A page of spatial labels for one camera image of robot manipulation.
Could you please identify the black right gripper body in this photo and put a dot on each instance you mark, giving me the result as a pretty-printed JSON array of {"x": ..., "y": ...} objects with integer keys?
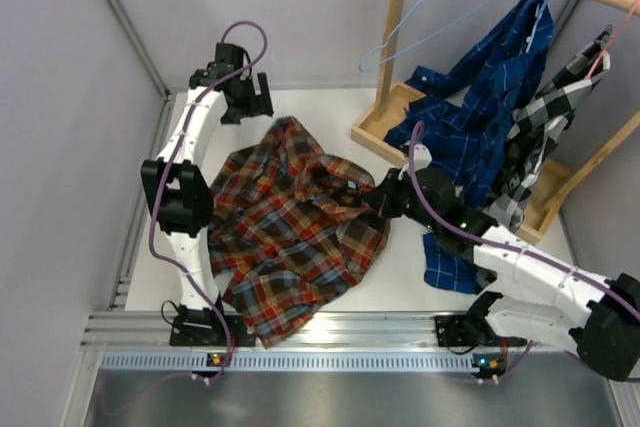
[{"x": 398, "y": 199}]

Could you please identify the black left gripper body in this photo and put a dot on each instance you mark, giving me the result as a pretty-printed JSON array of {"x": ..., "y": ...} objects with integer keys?
[{"x": 246, "y": 100}]

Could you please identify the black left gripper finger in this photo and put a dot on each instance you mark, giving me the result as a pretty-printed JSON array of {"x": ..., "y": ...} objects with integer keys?
[
  {"x": 264, "y": 96},
  {"x": 232, "y": 117}
]

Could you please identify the red brown plaid shirt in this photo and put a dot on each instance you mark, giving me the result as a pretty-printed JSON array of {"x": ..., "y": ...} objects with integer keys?
[{"x": 290, "y": 225}]

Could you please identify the light blue wire hanger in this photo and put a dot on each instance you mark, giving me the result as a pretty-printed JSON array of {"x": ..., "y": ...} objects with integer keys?
[{"x": 439, "y": 24}]

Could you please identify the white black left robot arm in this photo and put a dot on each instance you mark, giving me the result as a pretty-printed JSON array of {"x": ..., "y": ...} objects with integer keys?
[{"x": 180, "y": 203}]

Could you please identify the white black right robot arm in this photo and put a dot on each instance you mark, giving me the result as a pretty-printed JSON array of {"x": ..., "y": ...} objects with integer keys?
[{"x": 522, "y": 292}]

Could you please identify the blue plaid shirt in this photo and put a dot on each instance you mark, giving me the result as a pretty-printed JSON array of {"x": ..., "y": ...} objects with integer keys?
[{"x": 467, "y": 112}]

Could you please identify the black white checkered shirt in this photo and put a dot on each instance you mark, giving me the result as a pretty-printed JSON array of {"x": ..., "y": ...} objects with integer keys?
[{"x": 537, "y": 128}]

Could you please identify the blue hanger under blue shirt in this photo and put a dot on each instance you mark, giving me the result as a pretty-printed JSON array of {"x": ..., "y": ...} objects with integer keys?
[{"x": 539, "y": 13}]

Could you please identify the wooden rack base tray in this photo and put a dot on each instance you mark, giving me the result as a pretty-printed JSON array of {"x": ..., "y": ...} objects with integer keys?
[{"x": 371, "y": 129}]

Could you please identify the wooden diagonal rack brace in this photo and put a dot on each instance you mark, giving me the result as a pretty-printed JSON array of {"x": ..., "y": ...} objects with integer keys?
[{"x": 557, "y": 196}]

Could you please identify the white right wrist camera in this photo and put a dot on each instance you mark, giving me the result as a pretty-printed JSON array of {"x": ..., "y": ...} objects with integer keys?
[{"x": 419, "y": 159}]

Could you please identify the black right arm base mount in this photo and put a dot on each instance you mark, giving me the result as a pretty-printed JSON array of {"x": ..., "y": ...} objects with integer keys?
[{"x": 452, "y": 331}]

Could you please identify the aluminium table edge rail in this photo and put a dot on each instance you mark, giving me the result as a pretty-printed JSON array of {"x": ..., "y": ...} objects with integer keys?
[{"x": 326, "y": 331}]

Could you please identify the aluminium corner frame post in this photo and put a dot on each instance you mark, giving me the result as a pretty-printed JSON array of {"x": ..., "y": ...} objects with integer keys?
[{"x": 118, "y": 10}]

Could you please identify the wooden rack upright post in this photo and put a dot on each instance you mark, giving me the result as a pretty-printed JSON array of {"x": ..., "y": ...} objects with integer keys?
[{"x": 388, "y": 49}]

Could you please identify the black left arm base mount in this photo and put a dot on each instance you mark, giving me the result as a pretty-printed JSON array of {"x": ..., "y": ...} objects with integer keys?
[{"x": 192, "y": 328}]

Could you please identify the perforated white cable duct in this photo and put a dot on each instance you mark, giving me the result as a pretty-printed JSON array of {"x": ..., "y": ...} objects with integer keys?
[{"x": 294, "y": 362}]

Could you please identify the pink wire hanger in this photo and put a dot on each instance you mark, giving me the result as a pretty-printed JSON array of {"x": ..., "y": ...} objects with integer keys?
[{"x": 612, "y": 38}]

